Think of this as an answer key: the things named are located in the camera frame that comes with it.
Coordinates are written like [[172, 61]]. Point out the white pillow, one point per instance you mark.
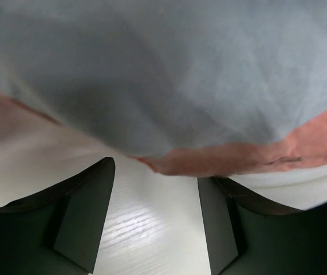
[[36, 154]]

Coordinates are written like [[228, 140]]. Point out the checkered orange blue pillowcase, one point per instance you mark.
[[202, 88]]

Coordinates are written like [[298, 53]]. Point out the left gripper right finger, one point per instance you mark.
[[244, 241]]

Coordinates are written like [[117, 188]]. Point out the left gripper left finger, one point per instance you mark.
[[57, 230]]

